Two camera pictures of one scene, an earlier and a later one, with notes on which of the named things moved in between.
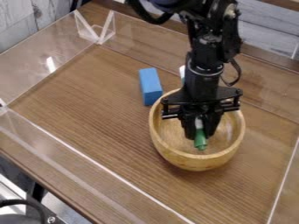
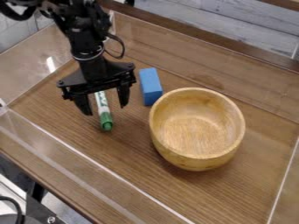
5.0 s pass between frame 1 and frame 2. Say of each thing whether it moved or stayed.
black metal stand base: stayed
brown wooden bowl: stayed
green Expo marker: moved
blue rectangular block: stayed
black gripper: moved
